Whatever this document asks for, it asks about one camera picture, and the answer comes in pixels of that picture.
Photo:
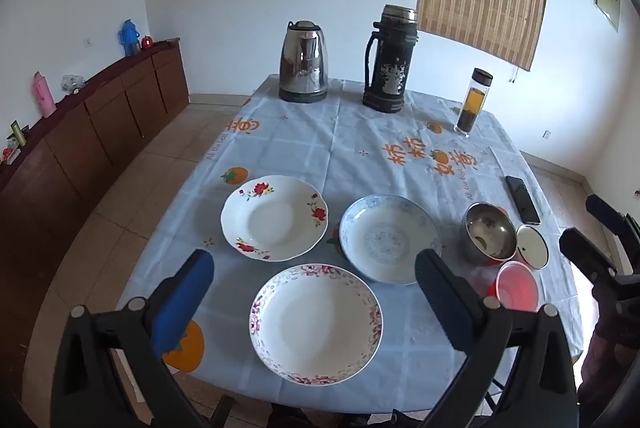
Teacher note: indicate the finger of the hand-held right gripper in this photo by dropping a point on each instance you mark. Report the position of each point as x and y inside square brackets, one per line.
[602, 210]
[585, 250]

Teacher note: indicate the pink bottle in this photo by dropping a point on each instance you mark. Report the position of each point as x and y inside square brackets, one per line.
[44, 95]

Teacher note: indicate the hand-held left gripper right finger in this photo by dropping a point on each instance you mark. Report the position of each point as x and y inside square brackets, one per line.
[445, 303]

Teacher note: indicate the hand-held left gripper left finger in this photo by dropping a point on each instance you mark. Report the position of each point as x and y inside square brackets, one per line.
[182, 303]

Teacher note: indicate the green box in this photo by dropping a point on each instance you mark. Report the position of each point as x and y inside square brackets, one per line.
[18, 133]

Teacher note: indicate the pink plastic bowl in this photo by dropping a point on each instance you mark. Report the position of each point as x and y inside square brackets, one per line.
[517, 290]

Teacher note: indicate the black smartphone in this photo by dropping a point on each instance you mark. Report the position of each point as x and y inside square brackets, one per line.
[522, 200]

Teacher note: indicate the small toy car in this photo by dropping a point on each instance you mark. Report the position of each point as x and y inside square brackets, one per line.
[72, 84]

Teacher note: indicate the white enamel bowl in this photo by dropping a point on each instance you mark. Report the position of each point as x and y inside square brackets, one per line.
[532, 247]

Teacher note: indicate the small red ornament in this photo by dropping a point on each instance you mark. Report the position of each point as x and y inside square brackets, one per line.
[8, 154]

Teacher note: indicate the stainless steel electric kettle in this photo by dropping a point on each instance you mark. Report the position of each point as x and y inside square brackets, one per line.
[302, 58]

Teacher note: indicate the white plate with pink floral rim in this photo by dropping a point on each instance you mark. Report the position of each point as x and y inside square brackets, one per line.
[315, 323]

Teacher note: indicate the red apple ornament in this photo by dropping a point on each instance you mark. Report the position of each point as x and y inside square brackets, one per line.
[147, 42]

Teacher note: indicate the blue thermos jug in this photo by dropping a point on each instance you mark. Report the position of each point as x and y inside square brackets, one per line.
[129, 37]

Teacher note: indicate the light blue printed tablecloth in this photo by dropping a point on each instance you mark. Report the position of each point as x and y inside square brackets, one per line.
[310, 148]

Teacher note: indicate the black worn thermos flask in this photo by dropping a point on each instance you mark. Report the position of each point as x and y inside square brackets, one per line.
[390, 63]

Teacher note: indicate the dark wooden sideboard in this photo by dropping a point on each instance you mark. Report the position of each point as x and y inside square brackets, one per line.
[75, 148]

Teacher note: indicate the blue patterned plate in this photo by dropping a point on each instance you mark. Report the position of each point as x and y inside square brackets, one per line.
[385, 233]

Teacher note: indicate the white plate with red flowers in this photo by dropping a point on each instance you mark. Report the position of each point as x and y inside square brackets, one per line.
[272, 220]

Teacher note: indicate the person's right forearm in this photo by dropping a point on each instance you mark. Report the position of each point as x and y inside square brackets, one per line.
[605, 358]

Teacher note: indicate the stainless steel bowl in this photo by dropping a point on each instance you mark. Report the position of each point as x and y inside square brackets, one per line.
[487, 233]

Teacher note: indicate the glass tea bottle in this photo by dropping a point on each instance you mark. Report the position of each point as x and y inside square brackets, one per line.
[472, 103]

